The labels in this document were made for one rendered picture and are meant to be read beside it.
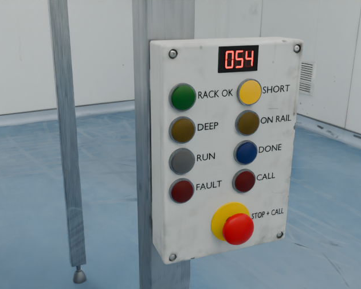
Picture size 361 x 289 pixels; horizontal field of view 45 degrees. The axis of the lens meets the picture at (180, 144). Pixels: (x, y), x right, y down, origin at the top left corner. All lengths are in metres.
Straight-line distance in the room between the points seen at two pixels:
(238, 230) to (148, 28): 0.25
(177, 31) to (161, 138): 0.13
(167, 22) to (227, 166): 0.18
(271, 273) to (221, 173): 1.54
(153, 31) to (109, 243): 1.77
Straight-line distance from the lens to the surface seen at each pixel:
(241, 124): 0.49
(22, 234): 2.38
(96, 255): 2.13
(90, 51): 4.40
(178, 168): 0.48
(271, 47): 0.50
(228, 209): 0.53
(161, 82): 0.46
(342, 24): 3.87
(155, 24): 0.51
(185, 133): 0.47
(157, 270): 0.62
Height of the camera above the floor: 1.15
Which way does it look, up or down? 19 degrees down
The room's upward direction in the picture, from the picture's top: straight up
